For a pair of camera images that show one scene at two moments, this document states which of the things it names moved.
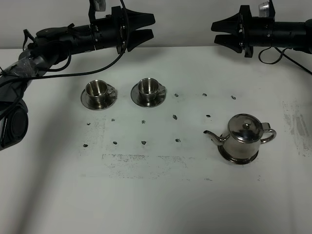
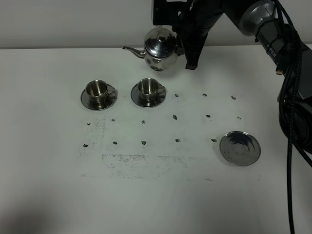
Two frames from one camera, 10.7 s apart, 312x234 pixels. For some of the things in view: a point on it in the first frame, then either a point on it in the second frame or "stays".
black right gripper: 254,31 → 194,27
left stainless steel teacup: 97,90 stays
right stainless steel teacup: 149,88 stays
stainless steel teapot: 245,132 → 161,49
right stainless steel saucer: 157,101 stays
